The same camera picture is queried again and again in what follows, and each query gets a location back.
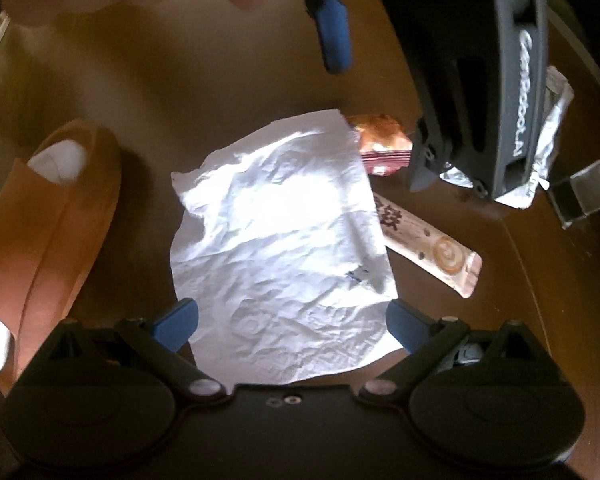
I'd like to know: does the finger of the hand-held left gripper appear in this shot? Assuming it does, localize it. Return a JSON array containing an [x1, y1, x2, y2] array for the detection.
[[304, 0, 354, 75]]

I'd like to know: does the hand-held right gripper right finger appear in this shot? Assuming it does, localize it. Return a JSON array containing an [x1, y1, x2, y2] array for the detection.
[[355, 298, 537, 406]]

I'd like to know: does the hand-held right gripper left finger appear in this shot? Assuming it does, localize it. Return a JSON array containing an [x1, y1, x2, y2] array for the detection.
[[45, 298, 229, 404]]

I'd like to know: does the white paper sheet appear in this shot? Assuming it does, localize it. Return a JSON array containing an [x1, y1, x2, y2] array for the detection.
[[170, 108, 414, 387]]

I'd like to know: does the beige coffee stick packet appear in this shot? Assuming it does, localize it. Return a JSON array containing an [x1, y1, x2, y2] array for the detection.
[[372, 191, 484, 300]]

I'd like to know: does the silver foil wrapper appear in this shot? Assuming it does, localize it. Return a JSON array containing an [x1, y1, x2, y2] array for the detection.
[[437, 65, 576, 210]]

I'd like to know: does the orange snack wrapper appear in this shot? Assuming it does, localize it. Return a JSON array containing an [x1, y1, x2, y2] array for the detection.
[[344, 112, 414, 177]]

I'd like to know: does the orange slipper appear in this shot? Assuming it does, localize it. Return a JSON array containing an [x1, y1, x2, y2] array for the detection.
[[0, 119, 124, 397]]

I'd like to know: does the clear plastic block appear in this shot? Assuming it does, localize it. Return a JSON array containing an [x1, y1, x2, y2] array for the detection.
[[550, 149, 600, 231]]

